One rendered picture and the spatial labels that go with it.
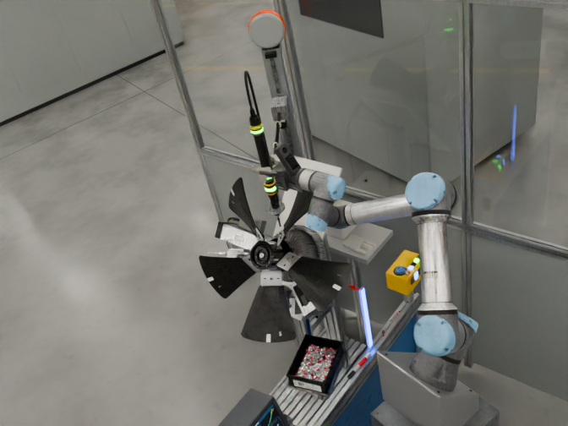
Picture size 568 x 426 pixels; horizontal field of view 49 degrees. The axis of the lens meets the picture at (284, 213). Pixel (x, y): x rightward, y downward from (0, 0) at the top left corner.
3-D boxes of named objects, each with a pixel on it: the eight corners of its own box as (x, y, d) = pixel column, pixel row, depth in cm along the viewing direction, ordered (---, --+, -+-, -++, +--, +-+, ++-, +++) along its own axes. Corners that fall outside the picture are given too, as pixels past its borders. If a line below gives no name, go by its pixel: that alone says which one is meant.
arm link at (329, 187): (330, 200, 205) (338, 176, 204) (304, 193, 211) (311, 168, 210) (342, 204, 211) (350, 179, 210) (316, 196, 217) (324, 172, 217)
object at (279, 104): (275, 111, 288) (271, 95, 283) (290, 109, 287) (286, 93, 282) (273, 122, 280) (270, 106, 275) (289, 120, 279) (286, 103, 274)
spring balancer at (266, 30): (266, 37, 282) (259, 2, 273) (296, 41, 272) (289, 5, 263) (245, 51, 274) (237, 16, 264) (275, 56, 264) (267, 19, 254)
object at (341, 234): (335, 213, 326) (332, 196, 319) (362, 221, 316) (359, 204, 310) (317, 232, 316) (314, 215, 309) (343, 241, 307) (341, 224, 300)
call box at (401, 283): (406, 266, 270) (404, 248, 263) (427, 274, 264) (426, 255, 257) (387, 290, 261) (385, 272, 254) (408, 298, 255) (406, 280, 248)
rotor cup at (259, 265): (264, 238, 268) (246, 237, 258) (292, 237, 260) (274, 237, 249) (264, 272, 267) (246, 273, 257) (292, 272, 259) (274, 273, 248)
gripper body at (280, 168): (273, 188, 224) (300, 196, 217) (269, 168, 219) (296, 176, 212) (286, 176, 228) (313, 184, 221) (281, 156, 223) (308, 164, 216)
